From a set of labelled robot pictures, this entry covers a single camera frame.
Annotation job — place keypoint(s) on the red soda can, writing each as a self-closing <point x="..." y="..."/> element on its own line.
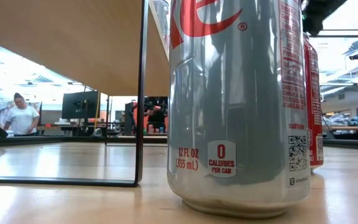
<point x="314" y="109"/>

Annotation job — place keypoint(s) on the silver diet soda can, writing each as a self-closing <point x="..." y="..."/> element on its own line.
<point x="235" y="109"/>

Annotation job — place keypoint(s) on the wooden shelf with black legs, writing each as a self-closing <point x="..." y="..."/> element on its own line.
<point x="73" y="37"/>

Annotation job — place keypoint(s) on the pile of fabric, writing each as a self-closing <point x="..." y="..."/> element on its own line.
<point x="346" y="119"/>

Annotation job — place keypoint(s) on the wooden workbench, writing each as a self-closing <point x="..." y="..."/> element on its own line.
<point x="353" y="128"/>

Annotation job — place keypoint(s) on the person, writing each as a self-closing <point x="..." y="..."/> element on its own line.
<point x="158" y="119"/>
<point x="22" y="119"/>

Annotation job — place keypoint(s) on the orange cloth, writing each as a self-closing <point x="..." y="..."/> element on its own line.
<point x="146" y="118"/>

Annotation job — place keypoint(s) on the yellow pole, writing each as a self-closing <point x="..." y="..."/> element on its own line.
<point x="97" y="109"/>

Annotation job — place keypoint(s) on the small grey object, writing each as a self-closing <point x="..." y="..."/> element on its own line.
<point x="97" y="132"/>

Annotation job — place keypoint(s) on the black computer monitor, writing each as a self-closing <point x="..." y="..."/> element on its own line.
<point x="79" y="104"/>

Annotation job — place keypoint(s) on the black ceiling camera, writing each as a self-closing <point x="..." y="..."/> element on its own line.
<point x="356" y="56"/>

